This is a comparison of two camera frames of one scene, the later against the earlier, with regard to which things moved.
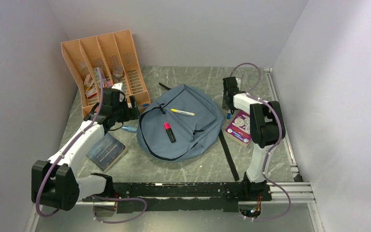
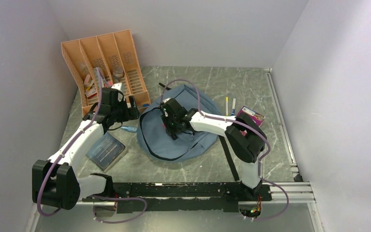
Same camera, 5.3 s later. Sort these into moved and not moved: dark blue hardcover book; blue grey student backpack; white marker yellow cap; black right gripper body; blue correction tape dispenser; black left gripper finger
Moved: black right gripper body; white marker yellow cap
Not moved: blue grey student backpack; dark blue hardcover book; blue correction tape dispenser; black left gripper finger
